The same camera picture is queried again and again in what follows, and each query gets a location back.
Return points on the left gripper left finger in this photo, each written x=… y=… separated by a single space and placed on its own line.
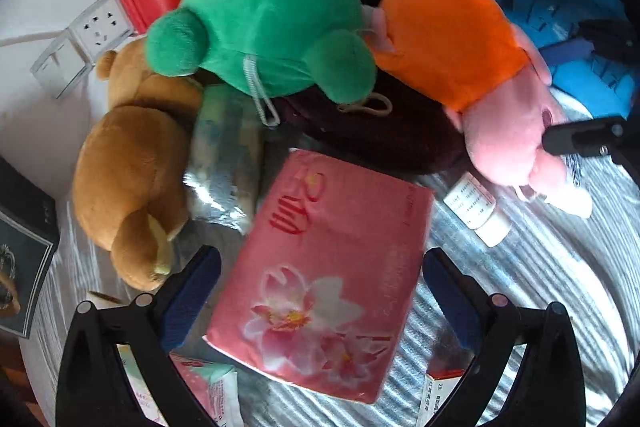
x=93 y=388

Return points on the maroon fabric hat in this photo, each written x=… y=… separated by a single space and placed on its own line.
x=398 y=130

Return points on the black gift bag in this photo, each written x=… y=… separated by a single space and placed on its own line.
x=29 y=239

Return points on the orange pink pig plush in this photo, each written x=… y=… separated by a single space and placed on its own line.
x=492 y=83

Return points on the white wall socket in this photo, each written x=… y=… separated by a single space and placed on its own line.
x=102 y=27

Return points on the pink flower tissue pack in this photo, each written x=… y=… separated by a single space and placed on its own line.
x=323 y=284

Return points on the brown bear plush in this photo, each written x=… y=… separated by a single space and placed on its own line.
x=128 y=190

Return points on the pink pastel tissue box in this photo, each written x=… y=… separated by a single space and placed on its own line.
x=214 y=385

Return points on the green yellow plush toy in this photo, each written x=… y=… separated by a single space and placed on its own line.
x=268 y=48

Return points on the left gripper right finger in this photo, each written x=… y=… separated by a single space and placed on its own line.
x=549 y=388

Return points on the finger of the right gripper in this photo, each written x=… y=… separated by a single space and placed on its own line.
x=615 y=137

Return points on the white medicine bottle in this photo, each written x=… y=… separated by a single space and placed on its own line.
x=478 y=209

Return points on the red white medicine box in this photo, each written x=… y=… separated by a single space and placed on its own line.
x=436 y=390

